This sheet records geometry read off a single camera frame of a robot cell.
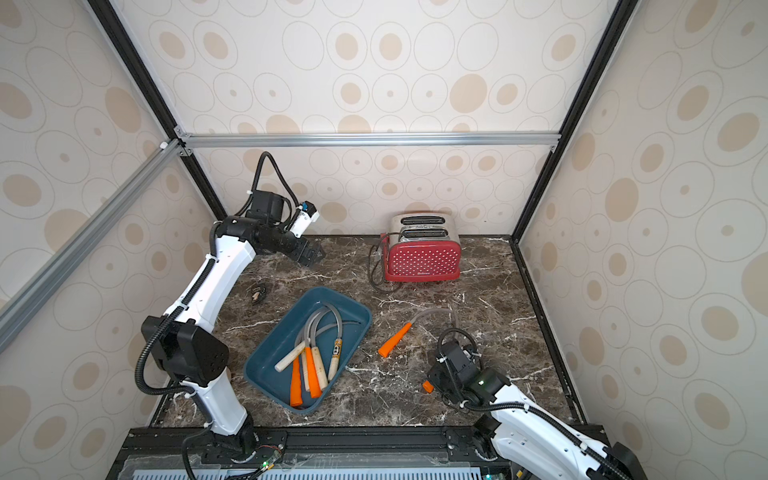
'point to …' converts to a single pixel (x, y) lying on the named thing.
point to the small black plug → (260, 295)
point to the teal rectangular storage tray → (260, 371)
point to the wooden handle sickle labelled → (337, 345)
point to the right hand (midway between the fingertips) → (435, 374)
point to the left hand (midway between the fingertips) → (318, 242)
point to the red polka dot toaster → (422, 247)
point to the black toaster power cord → (370, 262)
